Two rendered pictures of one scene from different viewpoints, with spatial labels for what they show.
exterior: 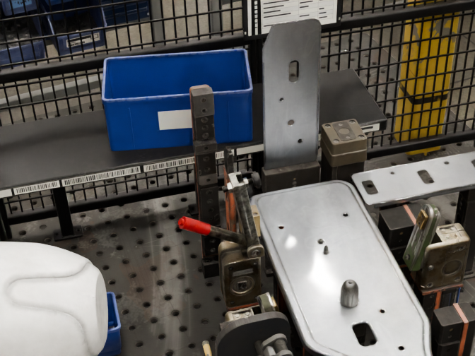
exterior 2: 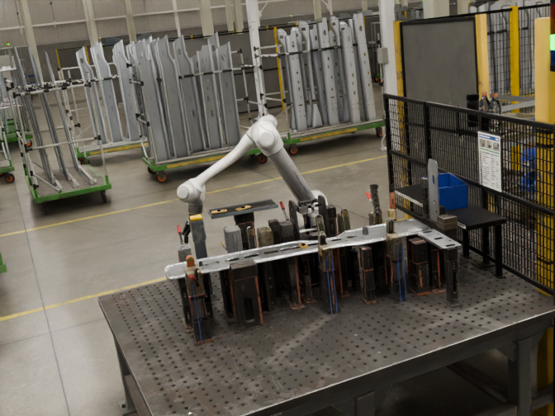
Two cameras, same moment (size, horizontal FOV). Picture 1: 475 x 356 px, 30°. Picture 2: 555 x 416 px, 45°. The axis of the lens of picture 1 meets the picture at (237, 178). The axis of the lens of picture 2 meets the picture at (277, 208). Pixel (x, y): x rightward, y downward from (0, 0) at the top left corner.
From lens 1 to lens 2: 3.54 m
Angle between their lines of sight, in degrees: 80
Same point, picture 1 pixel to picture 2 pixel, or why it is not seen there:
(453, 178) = (439, 242)
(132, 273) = not seen: hidden behind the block
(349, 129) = (448, 216)
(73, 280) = (263, 129)
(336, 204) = (415, 229)
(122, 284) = not seen: hidden behind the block
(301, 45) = (434, 170)
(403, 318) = (359, 240)
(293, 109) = (434, 196)
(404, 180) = (434, 235)
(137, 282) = not seen: hidden behind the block
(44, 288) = (260, 127)
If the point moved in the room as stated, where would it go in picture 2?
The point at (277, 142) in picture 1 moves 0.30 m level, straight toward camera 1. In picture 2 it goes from (432, 208) to (375, 213)
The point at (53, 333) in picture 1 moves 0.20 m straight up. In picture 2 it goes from (255, 134) to (251, 97)
